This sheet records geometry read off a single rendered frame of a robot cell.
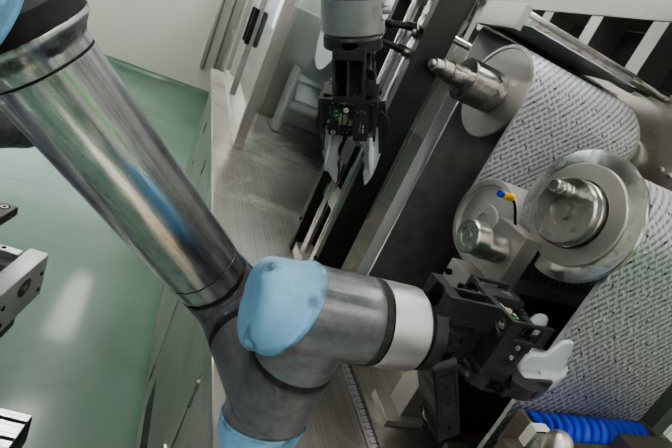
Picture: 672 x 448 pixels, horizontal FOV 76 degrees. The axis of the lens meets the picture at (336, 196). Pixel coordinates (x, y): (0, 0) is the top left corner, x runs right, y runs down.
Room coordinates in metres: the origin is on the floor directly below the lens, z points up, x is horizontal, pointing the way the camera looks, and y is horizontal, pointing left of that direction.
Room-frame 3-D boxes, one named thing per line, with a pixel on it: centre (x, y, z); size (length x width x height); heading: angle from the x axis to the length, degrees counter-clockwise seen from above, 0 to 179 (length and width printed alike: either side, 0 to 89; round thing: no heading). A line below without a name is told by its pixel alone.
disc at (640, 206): (0.47, -0.25, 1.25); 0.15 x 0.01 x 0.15; 24
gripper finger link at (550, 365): (0.40, -0.27, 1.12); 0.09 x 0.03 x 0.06; 113
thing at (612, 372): (0.47, -0.39, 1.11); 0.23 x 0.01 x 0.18; 114
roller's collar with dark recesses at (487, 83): (0.69, -0.13, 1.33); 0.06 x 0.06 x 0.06; 24
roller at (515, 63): (0.76, -0.27, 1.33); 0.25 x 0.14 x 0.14; 114
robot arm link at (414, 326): (0.34, -0.09, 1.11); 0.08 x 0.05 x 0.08; 24
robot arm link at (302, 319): (0.31, -0.02, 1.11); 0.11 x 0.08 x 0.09; 114
